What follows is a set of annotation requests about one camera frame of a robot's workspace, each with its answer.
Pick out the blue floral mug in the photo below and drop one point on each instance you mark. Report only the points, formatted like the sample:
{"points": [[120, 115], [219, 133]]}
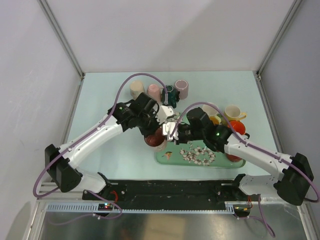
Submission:
{"points": [[215, 119]]}

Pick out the mauve mug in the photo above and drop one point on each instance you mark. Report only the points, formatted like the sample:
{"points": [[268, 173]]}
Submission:
{"points": [[182, 86]]}

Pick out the light pink mug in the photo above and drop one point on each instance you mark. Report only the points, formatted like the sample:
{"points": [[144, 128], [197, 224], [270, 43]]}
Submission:
{"points": [[154, 92]]}

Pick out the red mug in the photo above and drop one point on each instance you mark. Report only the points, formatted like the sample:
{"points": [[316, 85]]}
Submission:
{"points": [[233, 158]]}

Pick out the cream floral mug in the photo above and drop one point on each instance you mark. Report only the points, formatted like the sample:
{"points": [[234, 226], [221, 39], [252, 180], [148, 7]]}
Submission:
{"points": [[136, 88]]}

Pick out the green floral tray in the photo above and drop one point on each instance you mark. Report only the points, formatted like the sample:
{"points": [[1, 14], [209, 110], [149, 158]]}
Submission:
{"points": [[195, 153]]}

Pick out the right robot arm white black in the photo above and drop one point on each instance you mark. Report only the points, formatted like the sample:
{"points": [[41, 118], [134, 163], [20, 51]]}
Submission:
{"points": [[290, 176]]}

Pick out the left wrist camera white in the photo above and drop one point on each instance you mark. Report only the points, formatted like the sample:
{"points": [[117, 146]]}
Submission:
{"points": [[164, 113]]}

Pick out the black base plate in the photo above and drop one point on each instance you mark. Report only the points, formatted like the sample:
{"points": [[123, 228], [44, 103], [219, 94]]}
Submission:
{"points": [[172, 194]]}

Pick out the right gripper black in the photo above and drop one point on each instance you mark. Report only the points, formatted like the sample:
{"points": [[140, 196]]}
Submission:
{"points": [[180, 141]]}

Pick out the light green mug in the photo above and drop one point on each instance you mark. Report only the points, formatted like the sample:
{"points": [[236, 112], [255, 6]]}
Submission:
{"points": [[211, 109]]}

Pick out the orange mug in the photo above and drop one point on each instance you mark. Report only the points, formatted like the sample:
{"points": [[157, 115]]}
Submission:
{"points": [[240, 128]]}

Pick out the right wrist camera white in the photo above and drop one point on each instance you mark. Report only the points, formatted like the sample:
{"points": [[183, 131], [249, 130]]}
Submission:
{"points": [[170, 131]]}

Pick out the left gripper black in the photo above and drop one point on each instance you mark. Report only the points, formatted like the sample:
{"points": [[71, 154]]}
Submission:
{"points": [[146, 132]]}

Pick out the dark green mug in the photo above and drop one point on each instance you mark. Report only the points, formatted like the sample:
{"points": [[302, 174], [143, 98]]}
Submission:
{"points": [[173, 96]]}

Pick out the grey cable duct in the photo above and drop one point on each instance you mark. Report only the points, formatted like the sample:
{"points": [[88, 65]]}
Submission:
{"points": [[102, 207]]}

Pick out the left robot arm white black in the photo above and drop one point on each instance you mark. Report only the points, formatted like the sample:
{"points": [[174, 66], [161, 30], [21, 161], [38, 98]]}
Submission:
{"points": [[63, 162]]}

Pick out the yellow mug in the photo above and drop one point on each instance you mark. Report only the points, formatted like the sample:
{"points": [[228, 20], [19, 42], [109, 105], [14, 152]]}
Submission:
{"points": [[234, 113]]}

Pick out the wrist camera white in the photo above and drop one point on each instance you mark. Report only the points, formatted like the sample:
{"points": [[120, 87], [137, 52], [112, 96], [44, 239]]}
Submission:
{"points": [[170, 131], [164, 113]]}

